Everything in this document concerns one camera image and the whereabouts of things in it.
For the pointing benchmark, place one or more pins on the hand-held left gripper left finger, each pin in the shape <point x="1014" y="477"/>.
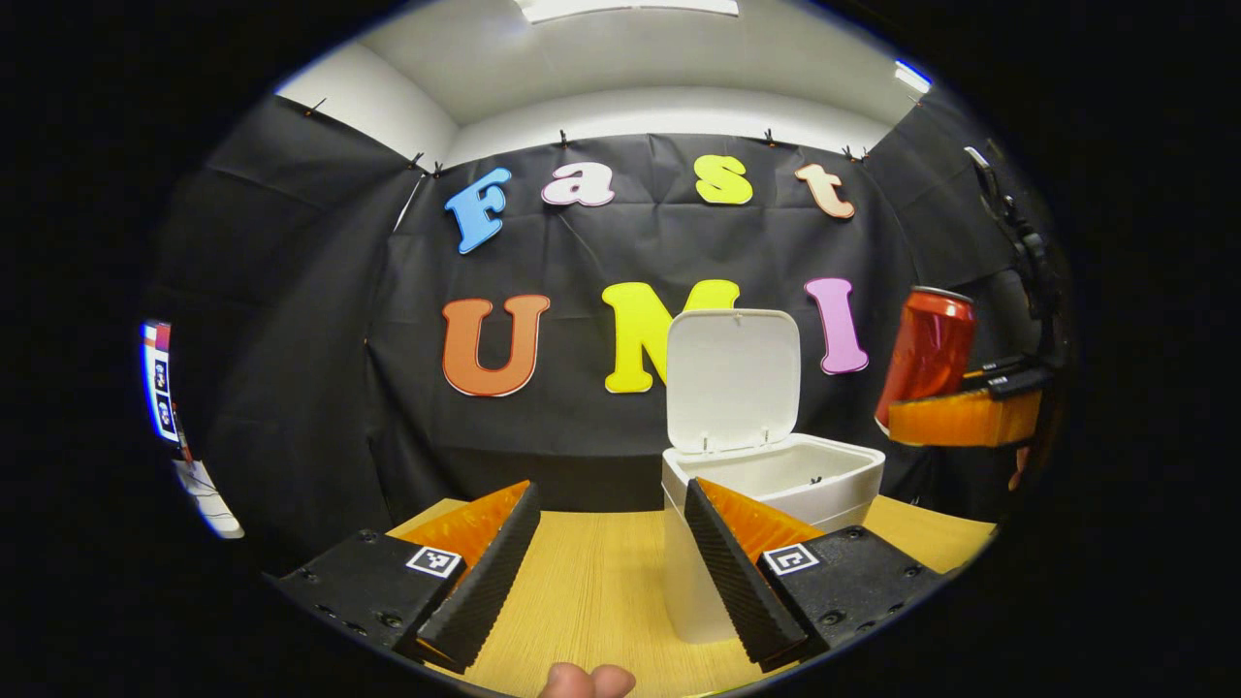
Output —
<point x="485" y="572"/>

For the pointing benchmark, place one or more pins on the red pop can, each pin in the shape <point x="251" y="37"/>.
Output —
<point x="931" y="349"/>

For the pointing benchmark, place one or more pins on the small ceiling light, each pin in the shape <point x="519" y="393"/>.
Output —
<point x="911" y="76"/>

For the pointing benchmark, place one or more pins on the white desktop garbage bin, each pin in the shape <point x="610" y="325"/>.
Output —
<point x="737" y="388"/>

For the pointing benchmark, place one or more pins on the white side table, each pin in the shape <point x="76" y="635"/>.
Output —
<point x="208" y="499"/>

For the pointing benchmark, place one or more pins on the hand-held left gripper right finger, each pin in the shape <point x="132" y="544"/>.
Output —
<point x="732" y="582"/>

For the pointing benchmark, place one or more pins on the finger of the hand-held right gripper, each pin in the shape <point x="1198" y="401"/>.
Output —
<point x="970" y="419"/>

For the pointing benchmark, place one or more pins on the long ceiling light panel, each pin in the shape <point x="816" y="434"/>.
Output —
<point x="630" y="8"/>

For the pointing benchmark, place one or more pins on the wooden desktop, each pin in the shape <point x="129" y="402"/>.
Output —
<point x="601" y="601"/>

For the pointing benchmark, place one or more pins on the computer monitor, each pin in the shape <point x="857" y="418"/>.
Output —
<point x="160" y="383"/>

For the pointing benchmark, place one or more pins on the black backdrop cloth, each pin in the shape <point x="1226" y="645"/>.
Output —
<point x="320" y="388"/>

